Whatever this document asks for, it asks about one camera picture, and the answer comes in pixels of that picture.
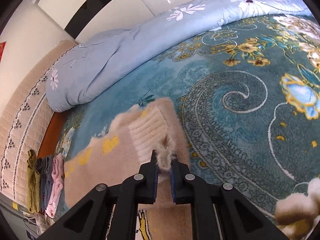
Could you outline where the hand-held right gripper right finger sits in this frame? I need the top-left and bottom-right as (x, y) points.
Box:
(170, 158), (288, 240)

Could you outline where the red wall decoration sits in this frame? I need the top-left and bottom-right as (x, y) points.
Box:
(0, 41), (7, 63)

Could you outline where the beige quilted headboard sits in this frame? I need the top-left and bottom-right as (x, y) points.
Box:
(0, 39), (77, 199)

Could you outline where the teal floral blanket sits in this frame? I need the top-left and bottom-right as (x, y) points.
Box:
(53, 14), (320, 240)

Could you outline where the folded olive green garment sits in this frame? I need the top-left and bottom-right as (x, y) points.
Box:
(26, 149), (42, 215)

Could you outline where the beige fuzzy sweater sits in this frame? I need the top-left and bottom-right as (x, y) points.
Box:
(62, 97), (193, 240)

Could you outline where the light blue floral duvet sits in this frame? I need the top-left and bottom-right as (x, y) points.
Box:
(46, 0), (314, 113)

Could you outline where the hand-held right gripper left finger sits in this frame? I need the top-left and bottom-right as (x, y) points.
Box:
(53, 149), (160, 240)

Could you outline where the wooden bed frame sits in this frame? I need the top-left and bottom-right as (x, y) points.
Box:
(37, 110), (73, 161)

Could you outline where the folded grey garment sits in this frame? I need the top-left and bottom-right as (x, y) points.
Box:
(36, 154), (55, 212)

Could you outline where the folded pink garment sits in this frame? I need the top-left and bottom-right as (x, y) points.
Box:
(46, 153), (66, 218)

